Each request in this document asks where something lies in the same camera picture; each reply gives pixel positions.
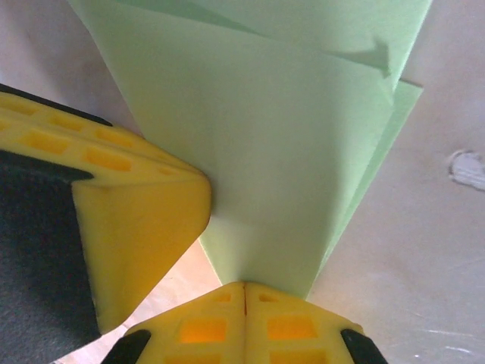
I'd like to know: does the light green paper sheet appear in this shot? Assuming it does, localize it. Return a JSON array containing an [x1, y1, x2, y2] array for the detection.
[[67, 0, 435, 303]]

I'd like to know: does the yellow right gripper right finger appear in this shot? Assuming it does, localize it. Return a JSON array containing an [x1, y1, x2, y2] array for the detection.
[[245, 281, 384, 364]]

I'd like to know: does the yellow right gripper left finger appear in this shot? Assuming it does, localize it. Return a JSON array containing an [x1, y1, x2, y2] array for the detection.
[[108, 281, 248, 364]]

